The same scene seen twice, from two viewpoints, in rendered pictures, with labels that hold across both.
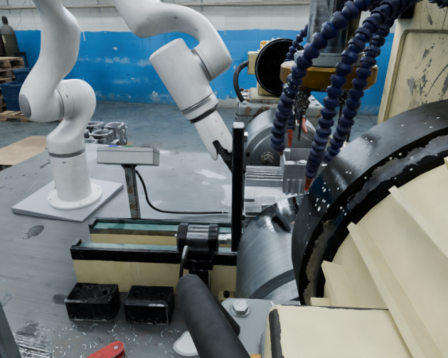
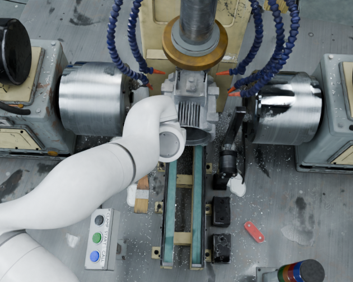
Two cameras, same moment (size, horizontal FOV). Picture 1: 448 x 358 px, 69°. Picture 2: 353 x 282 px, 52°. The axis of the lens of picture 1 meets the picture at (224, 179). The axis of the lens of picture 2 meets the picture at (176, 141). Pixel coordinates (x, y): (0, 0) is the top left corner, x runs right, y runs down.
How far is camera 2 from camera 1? 113 cm
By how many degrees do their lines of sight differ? 69
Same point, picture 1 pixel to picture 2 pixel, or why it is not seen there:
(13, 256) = not seen: outside the picture
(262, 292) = (310, 123)
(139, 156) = (115, 224)
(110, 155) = (111, 254)
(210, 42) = (171, 105)
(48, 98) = not seen: outside the picture
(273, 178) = (198, 108)
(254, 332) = (348, 122)
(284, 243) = (296, 109)
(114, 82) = not seen: outside the picture
